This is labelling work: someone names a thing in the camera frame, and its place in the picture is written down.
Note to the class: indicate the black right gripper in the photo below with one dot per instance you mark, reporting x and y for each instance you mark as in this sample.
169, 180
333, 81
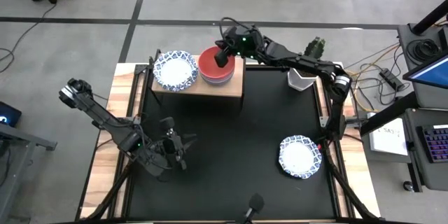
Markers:
245, 40

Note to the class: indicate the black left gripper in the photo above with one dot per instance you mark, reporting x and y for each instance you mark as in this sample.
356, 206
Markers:
168, 147

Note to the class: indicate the red plastic bowl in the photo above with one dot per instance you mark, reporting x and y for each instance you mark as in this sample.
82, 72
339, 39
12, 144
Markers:
210, 63

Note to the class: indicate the pink plastic bowl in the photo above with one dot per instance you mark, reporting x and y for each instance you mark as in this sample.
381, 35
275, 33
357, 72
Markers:
217, 83

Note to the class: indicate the blue patterned paper bowl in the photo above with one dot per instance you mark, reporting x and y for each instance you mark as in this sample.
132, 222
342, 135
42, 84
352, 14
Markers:
299, 157
175, 71

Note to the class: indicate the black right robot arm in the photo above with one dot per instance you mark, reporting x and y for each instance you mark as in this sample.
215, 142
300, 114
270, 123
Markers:
304, 63

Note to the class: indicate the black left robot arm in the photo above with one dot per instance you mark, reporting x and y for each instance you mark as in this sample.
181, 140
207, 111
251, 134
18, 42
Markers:
101, 115

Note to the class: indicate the black table mat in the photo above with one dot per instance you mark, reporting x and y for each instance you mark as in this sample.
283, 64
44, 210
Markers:
227, 147

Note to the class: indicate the white hexagonal plant pot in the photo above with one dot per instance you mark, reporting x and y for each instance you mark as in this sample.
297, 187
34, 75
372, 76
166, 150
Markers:
297, 82

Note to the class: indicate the black microphone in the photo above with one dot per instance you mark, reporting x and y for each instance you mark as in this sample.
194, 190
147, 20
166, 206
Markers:
256, 203

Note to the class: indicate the green cactus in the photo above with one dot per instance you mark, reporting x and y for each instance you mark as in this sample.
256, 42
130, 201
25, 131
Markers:
315, 49

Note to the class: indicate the small red button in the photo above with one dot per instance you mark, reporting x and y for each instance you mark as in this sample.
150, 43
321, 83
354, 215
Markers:
319, 146

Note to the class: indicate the grey metal desk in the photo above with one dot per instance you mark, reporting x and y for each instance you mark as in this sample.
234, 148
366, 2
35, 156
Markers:
21, 137

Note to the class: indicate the black power strip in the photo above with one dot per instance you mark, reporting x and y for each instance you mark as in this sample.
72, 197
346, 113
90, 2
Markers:
391, 78

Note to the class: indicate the black diagonal bar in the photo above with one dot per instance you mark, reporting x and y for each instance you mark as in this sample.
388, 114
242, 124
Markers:
388, 115

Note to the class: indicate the black device with blue light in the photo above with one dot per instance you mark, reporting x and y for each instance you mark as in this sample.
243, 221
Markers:
8, 113

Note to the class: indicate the white paper sheet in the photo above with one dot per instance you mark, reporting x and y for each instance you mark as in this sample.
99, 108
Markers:
388, 140

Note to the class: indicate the black pole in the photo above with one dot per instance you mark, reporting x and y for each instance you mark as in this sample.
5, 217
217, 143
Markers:
430, 17

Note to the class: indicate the grey monitor desk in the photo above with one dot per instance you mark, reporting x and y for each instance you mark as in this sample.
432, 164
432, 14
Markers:
430, 95

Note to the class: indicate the computer monitor with blue screen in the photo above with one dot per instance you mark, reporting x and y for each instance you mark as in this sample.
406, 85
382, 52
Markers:
434, 73

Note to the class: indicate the black backlit keyboard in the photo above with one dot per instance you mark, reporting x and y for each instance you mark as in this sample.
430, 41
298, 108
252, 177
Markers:
437, 143

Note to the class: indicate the grey keyboard desk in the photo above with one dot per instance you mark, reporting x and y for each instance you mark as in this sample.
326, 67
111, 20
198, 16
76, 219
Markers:
434, 175

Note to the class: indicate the black aluminium table frame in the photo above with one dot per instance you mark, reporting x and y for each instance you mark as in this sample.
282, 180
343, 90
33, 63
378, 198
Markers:
140, 68

